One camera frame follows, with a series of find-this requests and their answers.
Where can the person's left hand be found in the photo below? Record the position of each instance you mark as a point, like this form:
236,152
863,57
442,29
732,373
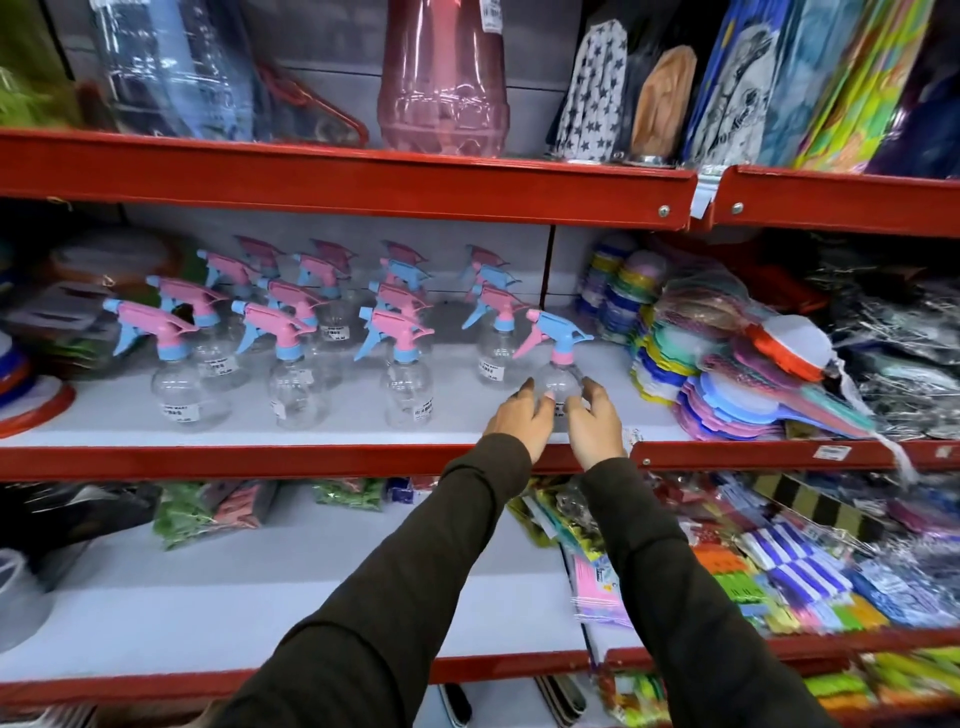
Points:
517,424

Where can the person's right hand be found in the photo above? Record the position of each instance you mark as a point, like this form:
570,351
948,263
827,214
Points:
596,435

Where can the person's right thumb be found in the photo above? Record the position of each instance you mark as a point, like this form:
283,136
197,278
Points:
592,391

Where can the person's left thumb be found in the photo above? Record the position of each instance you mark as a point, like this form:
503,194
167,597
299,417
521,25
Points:
528,390

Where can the blue-headed clear spray bottle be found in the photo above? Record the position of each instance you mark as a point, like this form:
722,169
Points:
559,337

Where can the person's left forearm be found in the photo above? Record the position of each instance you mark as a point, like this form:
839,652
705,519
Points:
390,600

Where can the person's right forearm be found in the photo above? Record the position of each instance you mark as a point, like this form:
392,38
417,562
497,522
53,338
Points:
690,607

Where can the pile of colourful hand mirrors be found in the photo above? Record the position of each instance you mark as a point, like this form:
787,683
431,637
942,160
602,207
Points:
720,405

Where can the pink flat packet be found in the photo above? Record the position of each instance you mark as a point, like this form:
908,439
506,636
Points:
600,592

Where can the small green packet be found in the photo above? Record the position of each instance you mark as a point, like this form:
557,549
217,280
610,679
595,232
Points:
349,493

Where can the orange white round brush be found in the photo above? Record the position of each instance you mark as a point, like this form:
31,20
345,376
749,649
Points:
795,345

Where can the metal shelf joint clip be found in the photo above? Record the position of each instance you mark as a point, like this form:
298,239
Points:
705,191

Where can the group of pink-headed spray bottles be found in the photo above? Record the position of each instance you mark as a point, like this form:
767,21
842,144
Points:
289,352

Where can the white price label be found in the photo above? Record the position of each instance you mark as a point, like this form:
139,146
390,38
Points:
832,452

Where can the pile of colourful peg packets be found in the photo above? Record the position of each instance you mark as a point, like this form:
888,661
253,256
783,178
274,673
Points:
795,562

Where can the red metal shelf rack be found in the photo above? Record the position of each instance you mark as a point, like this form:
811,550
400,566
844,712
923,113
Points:
352,184

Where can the star-print fabric cover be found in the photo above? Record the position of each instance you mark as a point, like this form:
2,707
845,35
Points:
596,94

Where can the brown fabric cover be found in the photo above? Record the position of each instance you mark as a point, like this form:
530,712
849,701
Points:
664,97

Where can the pile of clear wrapped packets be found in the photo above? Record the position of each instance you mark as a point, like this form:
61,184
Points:
907,352

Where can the pink transparent plastic jug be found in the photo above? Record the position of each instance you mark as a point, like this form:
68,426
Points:
442,82

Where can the astronaut-print flat packet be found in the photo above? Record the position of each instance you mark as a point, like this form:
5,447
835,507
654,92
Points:
739,90

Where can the green pink clip packets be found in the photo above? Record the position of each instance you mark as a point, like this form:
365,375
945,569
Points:
202,510

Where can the red plastic hanger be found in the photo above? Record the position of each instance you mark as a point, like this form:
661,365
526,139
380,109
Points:
315,112

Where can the light blue flat packet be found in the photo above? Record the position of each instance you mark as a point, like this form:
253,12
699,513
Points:
810,75

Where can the green yellow flat packet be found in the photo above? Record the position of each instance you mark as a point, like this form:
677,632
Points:
862,97

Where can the row of green yellow packets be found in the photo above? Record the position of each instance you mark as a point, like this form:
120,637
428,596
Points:
862,686

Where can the dark blue flat packet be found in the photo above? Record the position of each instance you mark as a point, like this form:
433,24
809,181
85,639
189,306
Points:
922,120

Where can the orange-lidded plastic container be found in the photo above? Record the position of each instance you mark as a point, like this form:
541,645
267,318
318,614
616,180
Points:
112,259

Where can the blue transparent plastic bottle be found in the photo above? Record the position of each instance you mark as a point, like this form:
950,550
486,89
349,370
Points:
180,67

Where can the black plastic bag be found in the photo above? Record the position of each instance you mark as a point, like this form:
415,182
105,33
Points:
67,514

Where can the stack of colourful plates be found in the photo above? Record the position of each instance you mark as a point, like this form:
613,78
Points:
26,397

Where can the green plastic item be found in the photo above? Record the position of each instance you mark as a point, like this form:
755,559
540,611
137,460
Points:
30,67

